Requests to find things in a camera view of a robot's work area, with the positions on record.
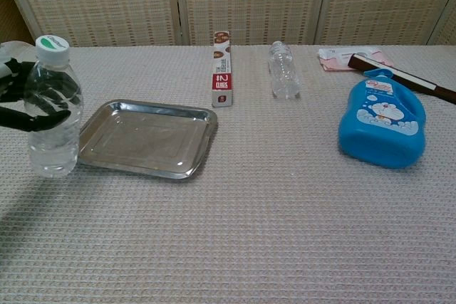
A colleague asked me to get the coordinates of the blue cartoon detergent bottle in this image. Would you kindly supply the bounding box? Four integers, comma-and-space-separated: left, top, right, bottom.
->
337, 68, 428, 170

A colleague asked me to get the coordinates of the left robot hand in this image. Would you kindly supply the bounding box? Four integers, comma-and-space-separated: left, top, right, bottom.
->
0, 56, 81, 134

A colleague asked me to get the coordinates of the bamboo folding screen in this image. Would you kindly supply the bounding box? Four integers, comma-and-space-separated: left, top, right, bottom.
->
0, 0, 456, 48

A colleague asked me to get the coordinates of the stainless steel rectangular tray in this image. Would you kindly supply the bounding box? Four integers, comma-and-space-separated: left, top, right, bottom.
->
77, 99, 218, 180

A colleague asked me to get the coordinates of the small clear plastic bottle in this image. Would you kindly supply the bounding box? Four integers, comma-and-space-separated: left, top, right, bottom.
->
267, 40, 303, 100

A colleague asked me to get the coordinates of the clear plastic water bottle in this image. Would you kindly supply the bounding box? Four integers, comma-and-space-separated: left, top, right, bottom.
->
24, 35, 85, 179

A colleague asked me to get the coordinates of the beige woven tablecloth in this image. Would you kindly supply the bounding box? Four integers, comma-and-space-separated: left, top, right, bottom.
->
0, 40, 456, 304

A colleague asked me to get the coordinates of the pink white wet wipes pack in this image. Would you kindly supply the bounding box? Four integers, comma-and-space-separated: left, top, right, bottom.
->
316, 46, 395, 73

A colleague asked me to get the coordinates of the long red white wrap box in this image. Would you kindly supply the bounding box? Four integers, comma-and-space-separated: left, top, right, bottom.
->
212, 30, 234, 108

